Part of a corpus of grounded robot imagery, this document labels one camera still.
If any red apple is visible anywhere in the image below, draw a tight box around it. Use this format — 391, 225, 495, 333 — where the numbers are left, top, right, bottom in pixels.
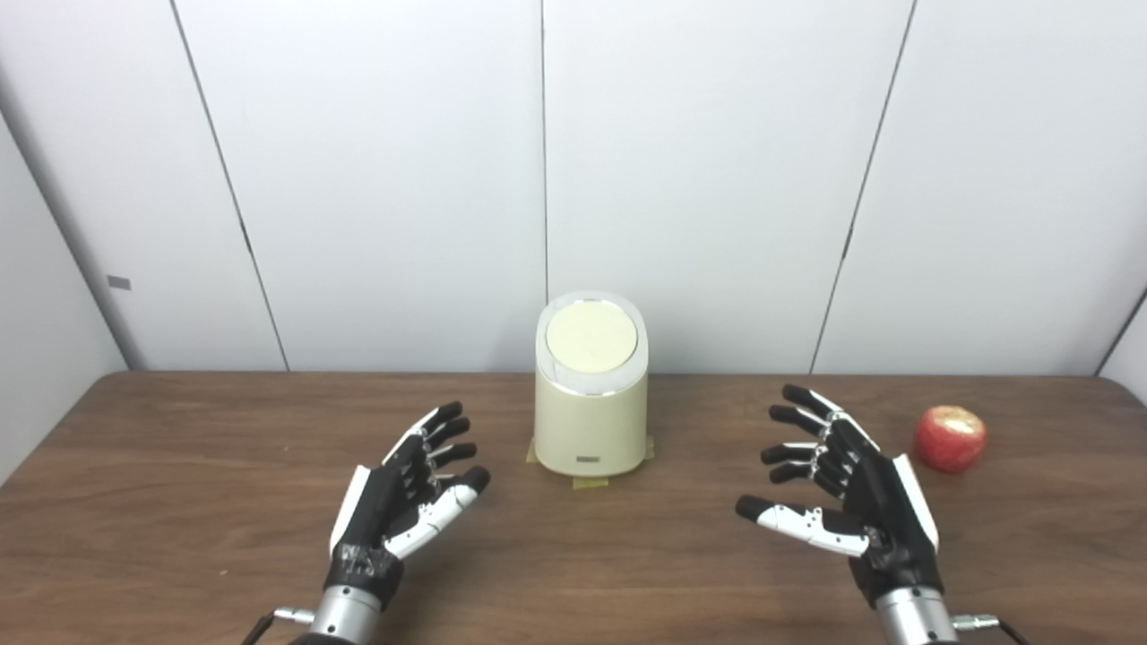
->
913, 405, 987, 475

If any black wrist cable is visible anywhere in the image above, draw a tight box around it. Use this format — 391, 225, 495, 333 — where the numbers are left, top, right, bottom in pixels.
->
952, 614, 1031, 645
240, 607, 316, 645

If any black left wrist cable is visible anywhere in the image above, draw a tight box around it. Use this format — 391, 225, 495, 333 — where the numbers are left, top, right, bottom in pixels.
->
240, 607, 316, 645

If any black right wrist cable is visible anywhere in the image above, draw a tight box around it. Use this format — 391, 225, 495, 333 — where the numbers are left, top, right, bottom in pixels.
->
952, 614, 1031, 645

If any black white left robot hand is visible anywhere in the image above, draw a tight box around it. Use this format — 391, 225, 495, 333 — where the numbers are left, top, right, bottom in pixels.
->
328, 401, 492, 610

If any cream round bin lid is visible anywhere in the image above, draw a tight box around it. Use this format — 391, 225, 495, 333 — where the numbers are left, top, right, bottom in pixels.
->
546, 302, 639, 374

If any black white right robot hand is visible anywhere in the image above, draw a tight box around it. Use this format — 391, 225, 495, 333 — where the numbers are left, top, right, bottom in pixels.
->
736, 384, 946, 610

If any cream-colored bin body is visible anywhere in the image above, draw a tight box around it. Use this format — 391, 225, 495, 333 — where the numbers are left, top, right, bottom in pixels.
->
534, 290, 650, 478

